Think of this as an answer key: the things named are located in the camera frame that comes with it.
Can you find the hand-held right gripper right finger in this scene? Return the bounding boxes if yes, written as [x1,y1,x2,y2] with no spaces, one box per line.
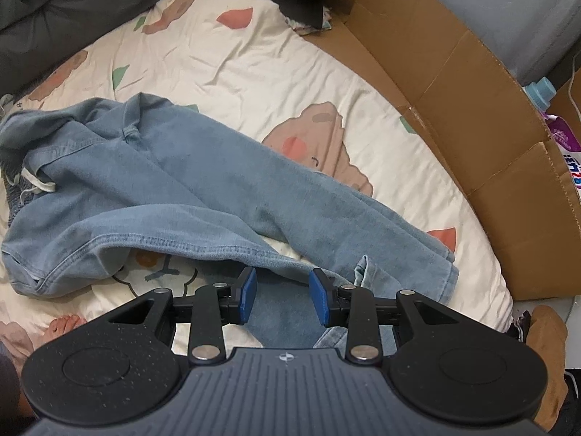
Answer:
[309,267,460,367]

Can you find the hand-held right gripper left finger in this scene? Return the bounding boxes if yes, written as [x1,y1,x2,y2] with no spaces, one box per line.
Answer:
[106,266,259,367]

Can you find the light blue denim pants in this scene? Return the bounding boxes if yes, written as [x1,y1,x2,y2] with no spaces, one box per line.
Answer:
[0,92,460,351]

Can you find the person's bare foot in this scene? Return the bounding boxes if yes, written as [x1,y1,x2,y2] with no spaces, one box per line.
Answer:
[38,312,88,351]

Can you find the brown suede cushion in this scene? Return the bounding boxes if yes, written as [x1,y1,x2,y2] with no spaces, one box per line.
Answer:
[513,304,571,432]

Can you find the cream bear print bed sheet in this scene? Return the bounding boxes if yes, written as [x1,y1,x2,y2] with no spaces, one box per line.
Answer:
[0,0,515,364]

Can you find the brown cardboard box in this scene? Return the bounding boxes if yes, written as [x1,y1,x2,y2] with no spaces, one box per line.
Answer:
[304,0,581,303]

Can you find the dark cloth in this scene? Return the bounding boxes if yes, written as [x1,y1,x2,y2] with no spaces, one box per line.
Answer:
[240,0,328,29]

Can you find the purple refill packet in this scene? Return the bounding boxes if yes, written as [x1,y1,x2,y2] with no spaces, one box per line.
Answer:
[545,111,581,201]

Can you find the detergent bottle with blue cap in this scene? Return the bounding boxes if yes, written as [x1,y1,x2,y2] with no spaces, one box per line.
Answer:
[522,76,558,117]

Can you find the dark green pillow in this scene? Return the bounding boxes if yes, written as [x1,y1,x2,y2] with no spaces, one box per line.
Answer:
[0,0,241,92]

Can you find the grey plastic wrapped panel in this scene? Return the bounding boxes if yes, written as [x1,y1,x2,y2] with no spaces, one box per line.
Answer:
[386,0,581,87]

